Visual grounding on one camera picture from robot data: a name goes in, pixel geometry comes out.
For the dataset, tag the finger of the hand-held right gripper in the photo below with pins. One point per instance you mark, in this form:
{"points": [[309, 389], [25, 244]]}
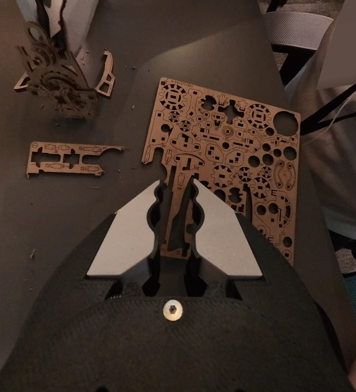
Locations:
{"points": [[31, 10], [80, 18]]}

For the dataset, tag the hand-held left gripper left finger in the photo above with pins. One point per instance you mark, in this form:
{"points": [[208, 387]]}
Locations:
{"points": [[119, 245]]}

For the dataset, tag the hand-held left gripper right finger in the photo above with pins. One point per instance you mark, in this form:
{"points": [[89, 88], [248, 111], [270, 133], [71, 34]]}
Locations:
{"points": [[227, 245]]}

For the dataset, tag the assembled wooden gear model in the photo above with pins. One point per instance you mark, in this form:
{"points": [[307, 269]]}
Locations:
{"points": [[58, 92]]}

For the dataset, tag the large wooden parts sheet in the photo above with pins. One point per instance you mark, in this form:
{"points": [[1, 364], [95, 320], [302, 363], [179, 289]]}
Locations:
{"points": [[283, 174]]}

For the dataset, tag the small wooden parts strip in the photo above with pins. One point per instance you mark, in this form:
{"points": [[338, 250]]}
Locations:
{"points": [[61, 167]]}

